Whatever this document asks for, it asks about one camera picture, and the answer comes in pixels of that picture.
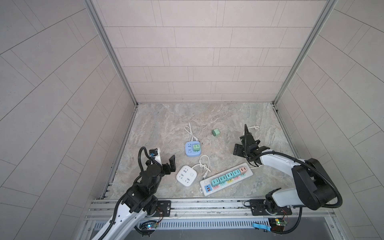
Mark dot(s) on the blue tape piece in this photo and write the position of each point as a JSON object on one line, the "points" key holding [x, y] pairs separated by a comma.
{"points": [[265, 228]]}

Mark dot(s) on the blue square power socket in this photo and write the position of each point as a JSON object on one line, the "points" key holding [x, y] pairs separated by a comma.
{"points": [[189, 149]]}

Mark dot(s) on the pink plug adapter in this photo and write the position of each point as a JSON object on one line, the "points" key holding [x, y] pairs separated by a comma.
{"points": [[243, 170]]}

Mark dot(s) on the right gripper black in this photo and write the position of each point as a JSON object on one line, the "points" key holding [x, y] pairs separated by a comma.
{"points": [[236, 149]]}

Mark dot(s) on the circuit board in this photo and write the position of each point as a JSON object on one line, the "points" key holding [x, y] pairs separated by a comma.
{"points": [[277, 224], [149, 225]]}

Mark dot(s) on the white square power socket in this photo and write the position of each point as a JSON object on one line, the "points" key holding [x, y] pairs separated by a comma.
{"points": [[186, 176]]}

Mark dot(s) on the green plug adapter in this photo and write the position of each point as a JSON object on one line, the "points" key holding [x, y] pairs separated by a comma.
{"points": [[196, 147], [215, 132]]}

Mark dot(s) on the teal blue plug adapter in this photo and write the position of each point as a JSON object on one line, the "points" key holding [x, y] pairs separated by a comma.
{"points": [[215, 182]]}

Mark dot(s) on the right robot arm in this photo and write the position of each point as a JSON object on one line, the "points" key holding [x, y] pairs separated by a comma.
{"points": [[313, 189]]}

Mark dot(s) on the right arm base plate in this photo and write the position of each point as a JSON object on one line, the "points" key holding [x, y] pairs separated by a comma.
{"points": [[259, 207]]}

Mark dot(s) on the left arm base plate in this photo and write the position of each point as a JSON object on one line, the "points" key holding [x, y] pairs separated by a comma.
{"points": [[162, 209]]}

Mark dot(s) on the right circuit board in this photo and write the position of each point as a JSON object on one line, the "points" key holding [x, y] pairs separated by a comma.
{"points": [[277, 224]]}

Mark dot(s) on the white long power strip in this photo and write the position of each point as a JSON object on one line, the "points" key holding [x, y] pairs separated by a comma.
{"points": [[207, 189]]}

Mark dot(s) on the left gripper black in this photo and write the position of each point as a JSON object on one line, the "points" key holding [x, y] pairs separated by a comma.
{"points": [[172, 166]]}

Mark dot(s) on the left circuit board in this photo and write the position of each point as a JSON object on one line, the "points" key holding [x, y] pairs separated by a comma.
{"points": [[149, 225]]}

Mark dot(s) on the aluminium rail frame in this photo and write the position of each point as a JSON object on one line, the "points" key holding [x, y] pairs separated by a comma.
{"points": [[203, 208]]}

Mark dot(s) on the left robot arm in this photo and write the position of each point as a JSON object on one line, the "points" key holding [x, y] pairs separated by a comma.
{"points": [[137, 209]]}

